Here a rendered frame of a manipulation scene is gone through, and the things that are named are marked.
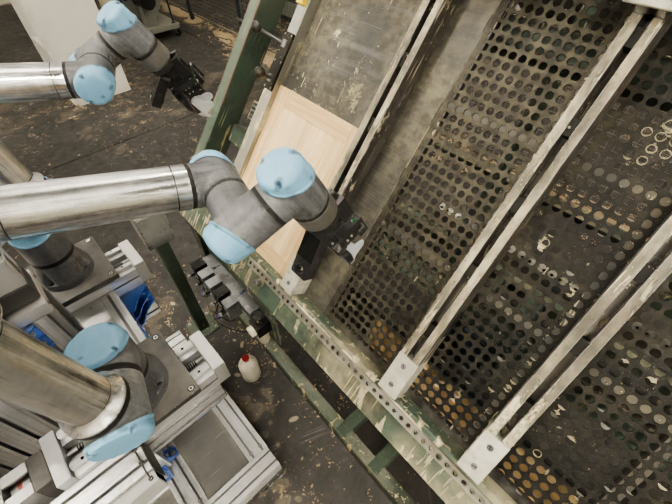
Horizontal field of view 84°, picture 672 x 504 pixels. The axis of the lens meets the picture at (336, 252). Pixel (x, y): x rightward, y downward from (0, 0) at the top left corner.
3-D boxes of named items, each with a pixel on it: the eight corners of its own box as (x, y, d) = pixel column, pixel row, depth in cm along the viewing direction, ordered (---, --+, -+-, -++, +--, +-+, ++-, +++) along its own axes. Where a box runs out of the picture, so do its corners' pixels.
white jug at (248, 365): (239, 373, 203) (231, 356, 188) (254, 362, 207) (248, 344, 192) (249, 387, 198) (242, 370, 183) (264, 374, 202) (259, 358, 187)
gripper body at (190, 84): (208, 94, 106) (175, 61, 96) (184, 108, 108) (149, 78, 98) (206, 75, 109) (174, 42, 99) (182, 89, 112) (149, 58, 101)
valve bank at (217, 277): (190, 289, 170) (172, 254, 152) (218, 272, 176) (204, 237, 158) (251, 367, 145) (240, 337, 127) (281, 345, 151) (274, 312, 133)
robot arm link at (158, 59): (135, 66, 94) (135, 45, 98) (150, 79, 98) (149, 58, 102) (158, 51, 92) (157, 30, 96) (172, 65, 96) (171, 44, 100)
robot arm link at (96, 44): (62, 71, 85) (97, 39, 83) (67, 52, 92) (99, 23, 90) (95, 97, 91) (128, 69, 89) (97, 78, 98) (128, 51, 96)
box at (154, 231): (139, 237, 166) (122, 207, 153) (165, 225, 171) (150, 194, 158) (151, 253, 160) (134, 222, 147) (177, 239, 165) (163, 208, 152)
